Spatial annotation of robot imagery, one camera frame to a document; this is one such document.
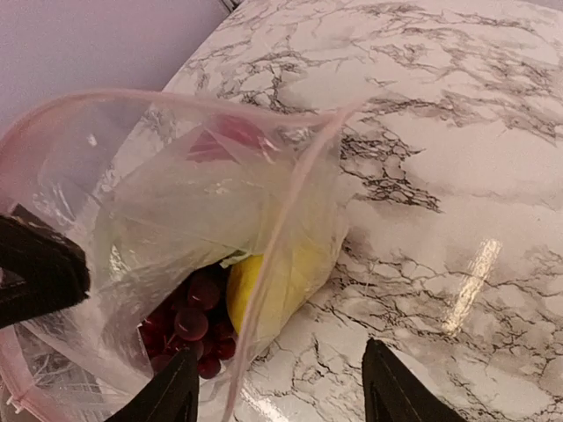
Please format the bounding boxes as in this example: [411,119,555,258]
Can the yellow fake corn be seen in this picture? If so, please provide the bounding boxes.
[226,239,342,340]

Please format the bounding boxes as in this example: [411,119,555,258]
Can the clear zip top bag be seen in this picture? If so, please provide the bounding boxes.
[1,90,355,421]

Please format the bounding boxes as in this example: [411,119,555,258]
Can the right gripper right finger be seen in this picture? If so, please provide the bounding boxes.
[362,338,464,422]

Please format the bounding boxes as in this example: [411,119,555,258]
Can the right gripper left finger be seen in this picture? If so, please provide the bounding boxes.
[106,348,200,422]

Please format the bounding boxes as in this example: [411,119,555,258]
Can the purple fake grapes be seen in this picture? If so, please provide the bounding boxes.
[138,264,236,380]

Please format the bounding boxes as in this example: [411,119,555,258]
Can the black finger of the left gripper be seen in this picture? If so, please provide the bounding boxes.
[1,205,91,328]

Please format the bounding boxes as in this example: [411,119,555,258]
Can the pale green fake cabbage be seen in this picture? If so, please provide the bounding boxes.
[92,153,294,273]

